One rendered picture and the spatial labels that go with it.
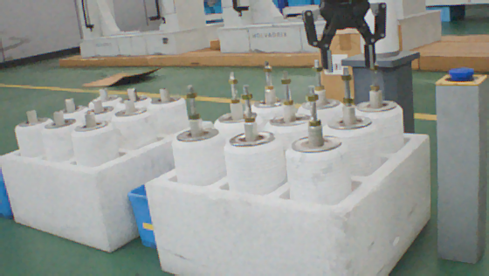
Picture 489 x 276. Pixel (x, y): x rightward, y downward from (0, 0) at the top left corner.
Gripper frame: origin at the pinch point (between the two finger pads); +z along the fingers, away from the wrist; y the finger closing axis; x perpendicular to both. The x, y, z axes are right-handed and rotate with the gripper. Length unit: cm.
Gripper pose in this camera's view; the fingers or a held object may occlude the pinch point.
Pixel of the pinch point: (348, 61)
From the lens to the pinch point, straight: 86.8
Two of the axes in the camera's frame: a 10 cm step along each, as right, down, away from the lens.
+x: -1.2, -2.5, 9.6
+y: 9.8, -1.5, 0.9
